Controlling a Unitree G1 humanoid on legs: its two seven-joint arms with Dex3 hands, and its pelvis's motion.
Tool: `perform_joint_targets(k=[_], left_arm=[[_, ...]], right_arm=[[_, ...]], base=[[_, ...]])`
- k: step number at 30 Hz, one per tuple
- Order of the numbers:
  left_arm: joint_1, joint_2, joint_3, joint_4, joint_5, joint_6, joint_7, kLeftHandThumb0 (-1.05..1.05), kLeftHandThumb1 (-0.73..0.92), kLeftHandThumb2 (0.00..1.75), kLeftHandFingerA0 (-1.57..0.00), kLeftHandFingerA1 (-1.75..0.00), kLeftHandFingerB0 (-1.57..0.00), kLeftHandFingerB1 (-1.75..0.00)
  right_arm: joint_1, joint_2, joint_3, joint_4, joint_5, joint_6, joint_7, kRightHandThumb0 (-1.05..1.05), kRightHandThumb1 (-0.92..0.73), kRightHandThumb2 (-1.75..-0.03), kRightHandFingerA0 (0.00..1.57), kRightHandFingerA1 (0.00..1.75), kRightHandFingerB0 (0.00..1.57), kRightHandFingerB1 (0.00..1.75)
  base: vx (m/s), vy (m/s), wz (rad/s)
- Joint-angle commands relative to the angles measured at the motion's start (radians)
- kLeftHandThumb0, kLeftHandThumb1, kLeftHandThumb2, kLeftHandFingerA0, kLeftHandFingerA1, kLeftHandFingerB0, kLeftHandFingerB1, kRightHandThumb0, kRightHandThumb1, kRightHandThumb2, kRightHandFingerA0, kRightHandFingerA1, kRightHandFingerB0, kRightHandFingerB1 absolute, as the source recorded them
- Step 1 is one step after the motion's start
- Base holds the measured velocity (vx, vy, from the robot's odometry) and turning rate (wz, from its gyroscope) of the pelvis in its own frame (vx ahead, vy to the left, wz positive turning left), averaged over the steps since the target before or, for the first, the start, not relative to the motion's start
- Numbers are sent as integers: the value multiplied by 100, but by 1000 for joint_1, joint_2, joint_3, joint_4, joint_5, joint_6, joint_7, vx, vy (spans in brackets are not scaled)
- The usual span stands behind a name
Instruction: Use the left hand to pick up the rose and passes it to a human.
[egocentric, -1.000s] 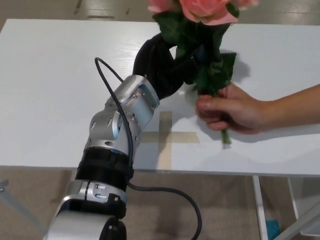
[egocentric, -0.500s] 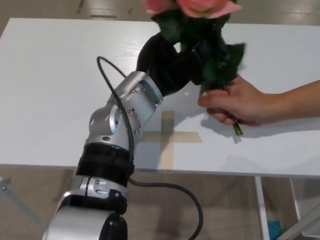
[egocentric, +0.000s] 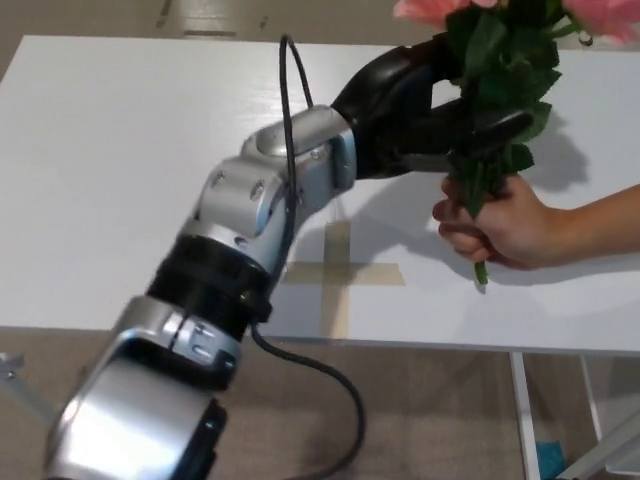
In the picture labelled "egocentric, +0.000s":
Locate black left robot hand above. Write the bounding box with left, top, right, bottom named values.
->
left=330, top=33, right=535, bottom=180

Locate bare human hand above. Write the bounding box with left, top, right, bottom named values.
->
left=432, top=175, right=556, bottom=272

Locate pink artificial rose bouquet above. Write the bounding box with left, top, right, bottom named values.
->
left=392, top=0, right=609, bottom=286

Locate bare human forearm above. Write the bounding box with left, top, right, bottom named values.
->
left=544, top=183, right=640, bottom=269

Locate beige tape cross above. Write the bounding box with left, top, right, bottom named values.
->
left=282, top=219, right=407, bottom=340

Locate white table leg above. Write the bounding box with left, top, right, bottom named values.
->
left=509, top=352, right=540, bottom=480
left=579, top=355, right=604, bottom=441

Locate teal floor object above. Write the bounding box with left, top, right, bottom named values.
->
left=537, top=439, right=566, bottom=469

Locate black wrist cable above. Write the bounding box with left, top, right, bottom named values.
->
left=249, top=33, right=367, bottom=480

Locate grey metal frame bar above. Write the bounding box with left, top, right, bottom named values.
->
left=564, top=409, right=640, bottom=480
left=0, top=352, right=56, bottom=426

